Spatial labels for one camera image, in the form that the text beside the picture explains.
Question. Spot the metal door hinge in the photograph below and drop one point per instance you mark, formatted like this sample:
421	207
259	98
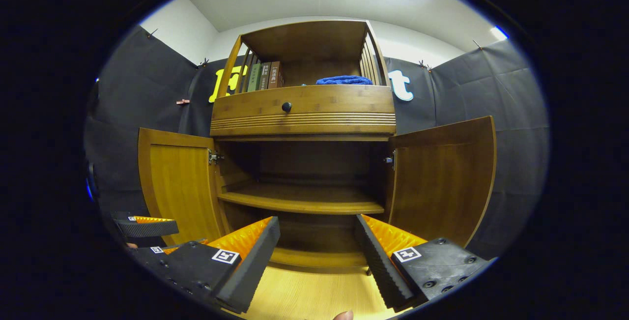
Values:
214	157
389	160

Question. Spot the grey-brown book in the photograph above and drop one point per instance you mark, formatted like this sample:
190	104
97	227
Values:
265	76

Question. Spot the blue folded cloth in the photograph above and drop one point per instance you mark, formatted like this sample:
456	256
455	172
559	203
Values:
344	80

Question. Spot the small ceiling light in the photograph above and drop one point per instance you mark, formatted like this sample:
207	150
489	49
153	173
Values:
499	33

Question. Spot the wooden cabinet door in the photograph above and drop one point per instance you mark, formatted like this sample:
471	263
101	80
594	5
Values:
442	182
179	187

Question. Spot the brown book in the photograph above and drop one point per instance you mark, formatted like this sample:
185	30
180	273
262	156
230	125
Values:
274	75

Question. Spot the wooden cabinet drawer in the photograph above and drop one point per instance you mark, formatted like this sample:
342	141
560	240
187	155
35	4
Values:
334	106

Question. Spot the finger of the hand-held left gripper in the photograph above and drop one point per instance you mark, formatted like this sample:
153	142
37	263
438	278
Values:
147	253
145	229

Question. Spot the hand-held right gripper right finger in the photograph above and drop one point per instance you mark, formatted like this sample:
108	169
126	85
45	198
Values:
381	266

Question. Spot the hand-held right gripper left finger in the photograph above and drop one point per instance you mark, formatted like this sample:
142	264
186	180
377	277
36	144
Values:
250	266

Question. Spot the wooden double-door shoe cabinet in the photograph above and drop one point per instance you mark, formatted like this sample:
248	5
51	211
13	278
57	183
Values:
304	123

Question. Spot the black backdrop cloth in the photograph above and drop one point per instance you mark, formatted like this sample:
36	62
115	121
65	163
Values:
491	99

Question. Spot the black round drawer knob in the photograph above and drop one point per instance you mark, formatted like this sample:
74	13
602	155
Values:
286	107

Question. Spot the green book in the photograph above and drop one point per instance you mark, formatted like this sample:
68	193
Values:
254	78

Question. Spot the wooden inner cabinet shelf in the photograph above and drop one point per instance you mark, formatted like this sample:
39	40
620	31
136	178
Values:
304	201

